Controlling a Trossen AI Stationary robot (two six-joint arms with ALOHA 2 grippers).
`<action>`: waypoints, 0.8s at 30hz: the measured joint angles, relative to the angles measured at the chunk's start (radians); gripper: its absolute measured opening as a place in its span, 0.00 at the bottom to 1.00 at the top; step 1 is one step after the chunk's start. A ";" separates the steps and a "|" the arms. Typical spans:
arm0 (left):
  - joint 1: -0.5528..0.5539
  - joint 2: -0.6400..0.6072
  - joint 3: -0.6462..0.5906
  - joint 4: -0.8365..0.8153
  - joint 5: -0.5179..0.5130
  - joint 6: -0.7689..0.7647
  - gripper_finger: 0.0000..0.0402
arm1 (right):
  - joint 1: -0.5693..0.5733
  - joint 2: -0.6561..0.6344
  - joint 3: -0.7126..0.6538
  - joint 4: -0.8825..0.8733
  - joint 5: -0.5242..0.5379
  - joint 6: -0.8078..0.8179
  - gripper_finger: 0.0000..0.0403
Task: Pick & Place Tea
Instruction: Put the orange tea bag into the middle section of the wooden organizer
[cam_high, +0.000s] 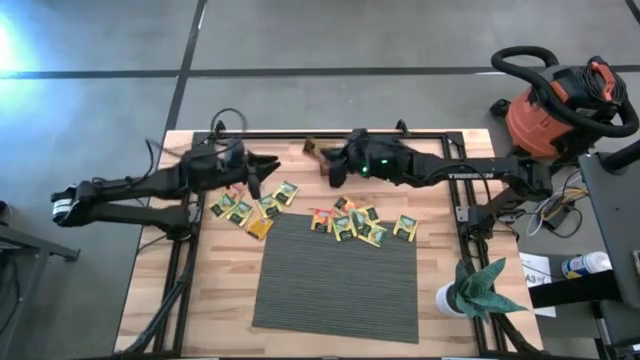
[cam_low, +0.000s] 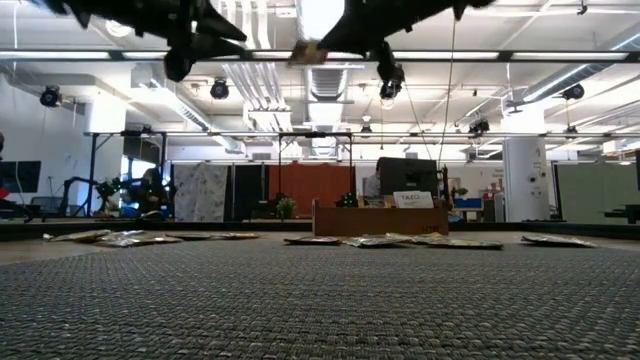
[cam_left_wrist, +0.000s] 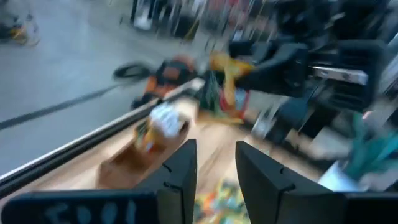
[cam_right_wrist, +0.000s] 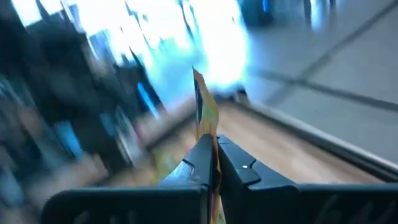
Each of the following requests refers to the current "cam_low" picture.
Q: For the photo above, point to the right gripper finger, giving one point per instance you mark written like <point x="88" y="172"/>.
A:
<point x="385" y="54"/>
<point x="352" y="40"/>

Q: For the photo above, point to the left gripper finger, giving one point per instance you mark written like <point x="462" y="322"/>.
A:
<point x="220" y="25"/>
<point x="180" y="62"/>

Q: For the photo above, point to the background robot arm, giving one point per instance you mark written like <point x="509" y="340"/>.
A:
<point x="75" y="181"/>

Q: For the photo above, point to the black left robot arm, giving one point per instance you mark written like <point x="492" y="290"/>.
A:
<point x="60" y="6"/>

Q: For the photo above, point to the black ceiling spotlight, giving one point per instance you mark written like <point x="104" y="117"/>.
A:
<point x="50" y="96"/>
<point x="390" y="87"/>
<point x="479" y="126"/>
<point x="573" y="91"/>
<point x="219" y="89"/>

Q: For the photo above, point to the white patterned curtain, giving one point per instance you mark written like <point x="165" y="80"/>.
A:
<point x="200" y="192"/>

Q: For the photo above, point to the person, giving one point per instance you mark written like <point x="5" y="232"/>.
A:
<point x="152" y="192"/>
<point x="372" y="186"/>

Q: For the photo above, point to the dark partition panel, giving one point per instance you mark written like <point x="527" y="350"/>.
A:
<point x="247" y="192"/>

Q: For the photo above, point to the orange partition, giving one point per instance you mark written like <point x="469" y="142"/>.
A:
<point x="305" y="182"/>

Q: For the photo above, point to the wooden compartment box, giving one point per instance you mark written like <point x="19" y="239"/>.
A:
<point x="380" y="222"/>

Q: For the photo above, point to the blue bin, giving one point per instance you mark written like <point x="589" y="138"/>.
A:
<point x="465" y="203"/>

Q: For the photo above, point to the small potted plant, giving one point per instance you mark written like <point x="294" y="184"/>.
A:
<point x="285" y="207"/>

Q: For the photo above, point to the grey cabinet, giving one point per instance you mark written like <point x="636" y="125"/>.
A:
<point x="492" y="207"/>

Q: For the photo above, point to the white round pillar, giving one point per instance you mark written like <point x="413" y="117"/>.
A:
<point x="525" y="180"/>

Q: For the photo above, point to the red object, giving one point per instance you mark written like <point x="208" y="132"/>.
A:
<point x="4" y="192"/>

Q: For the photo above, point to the green partition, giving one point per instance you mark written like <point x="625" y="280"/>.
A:
<point x="595" y="192"/>

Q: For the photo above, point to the grey woven placemat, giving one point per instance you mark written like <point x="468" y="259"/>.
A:
<point x="320" y="320"/>

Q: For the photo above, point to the black desk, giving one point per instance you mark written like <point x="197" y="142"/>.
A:
<point x="625" y="214"/>

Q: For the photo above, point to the black background rig frame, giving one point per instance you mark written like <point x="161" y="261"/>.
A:
<point x="315" y="134"/>
<point x="92" y="175"/>

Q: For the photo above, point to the black wall monitor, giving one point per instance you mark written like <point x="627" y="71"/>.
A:
<point x="22" y="175"/>

